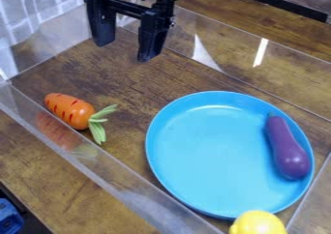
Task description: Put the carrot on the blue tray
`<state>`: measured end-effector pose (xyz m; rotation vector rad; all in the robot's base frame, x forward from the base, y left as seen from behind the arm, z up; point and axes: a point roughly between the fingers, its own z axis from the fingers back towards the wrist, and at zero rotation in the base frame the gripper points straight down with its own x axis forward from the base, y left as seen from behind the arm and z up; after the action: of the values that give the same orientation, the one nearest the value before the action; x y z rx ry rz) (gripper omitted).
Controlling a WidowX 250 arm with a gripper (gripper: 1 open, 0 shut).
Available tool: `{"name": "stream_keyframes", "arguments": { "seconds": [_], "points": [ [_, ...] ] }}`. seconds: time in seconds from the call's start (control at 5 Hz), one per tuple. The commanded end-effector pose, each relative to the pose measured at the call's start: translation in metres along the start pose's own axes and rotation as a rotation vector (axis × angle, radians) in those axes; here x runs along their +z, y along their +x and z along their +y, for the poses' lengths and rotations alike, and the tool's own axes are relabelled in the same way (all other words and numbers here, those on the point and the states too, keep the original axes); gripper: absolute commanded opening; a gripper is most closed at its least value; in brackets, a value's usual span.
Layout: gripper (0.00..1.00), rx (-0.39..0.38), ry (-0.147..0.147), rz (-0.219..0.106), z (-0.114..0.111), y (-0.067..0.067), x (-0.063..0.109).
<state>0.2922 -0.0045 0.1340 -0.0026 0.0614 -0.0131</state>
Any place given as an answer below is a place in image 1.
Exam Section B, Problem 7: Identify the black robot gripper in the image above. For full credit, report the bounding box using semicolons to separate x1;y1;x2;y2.
85;0;177;62

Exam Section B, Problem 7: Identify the orange toy carrot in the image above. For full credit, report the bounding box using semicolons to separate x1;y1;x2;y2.
44;93;116;145

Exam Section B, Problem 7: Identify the blue round plate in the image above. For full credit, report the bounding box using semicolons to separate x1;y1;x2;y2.
144;91;313;219

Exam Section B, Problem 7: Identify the purple toy eggplant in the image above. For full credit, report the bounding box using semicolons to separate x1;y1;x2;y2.
265;114;311;180

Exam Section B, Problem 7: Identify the blue plastic object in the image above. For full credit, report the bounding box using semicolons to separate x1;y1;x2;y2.
0;198;24;234

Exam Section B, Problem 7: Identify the yellow toy fruit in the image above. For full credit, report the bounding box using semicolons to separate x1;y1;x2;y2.
228;210;288;234

